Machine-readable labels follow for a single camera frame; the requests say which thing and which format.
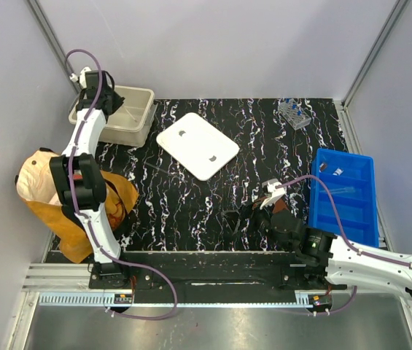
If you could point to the thermometer with red tip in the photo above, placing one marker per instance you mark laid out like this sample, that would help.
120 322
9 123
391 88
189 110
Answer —
131 115

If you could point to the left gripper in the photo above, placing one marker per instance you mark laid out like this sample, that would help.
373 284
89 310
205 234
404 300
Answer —
119 100

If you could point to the blue compartment tray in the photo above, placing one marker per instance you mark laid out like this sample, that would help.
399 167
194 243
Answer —
357 211

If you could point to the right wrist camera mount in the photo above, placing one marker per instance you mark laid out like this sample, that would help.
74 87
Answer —
274 190

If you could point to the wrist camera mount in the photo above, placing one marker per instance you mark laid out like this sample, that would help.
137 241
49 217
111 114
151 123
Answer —
274 190
80 78

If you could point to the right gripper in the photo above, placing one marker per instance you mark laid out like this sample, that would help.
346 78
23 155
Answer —
232 219

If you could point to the white plastic lid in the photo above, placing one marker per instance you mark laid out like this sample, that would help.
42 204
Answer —
197 145

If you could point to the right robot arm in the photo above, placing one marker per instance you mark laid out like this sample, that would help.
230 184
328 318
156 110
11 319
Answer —
329 259

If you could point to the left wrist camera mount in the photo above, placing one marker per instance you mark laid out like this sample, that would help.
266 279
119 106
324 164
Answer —
80 78

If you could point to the clear glass rod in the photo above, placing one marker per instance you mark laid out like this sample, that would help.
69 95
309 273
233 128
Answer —
157 168

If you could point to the white capped tube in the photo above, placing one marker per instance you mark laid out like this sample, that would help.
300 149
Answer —
338 172

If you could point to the clear test tube rack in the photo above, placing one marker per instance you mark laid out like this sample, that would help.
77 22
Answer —
290 115

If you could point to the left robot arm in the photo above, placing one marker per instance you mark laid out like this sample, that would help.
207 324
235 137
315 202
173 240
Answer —
80 185

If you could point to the cloth bag with items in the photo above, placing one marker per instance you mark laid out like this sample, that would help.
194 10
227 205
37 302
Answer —
35 186

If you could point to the beige plastic bin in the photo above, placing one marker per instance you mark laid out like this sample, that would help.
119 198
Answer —
120 128

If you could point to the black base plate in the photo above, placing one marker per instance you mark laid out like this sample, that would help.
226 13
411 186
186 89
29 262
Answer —
271 269

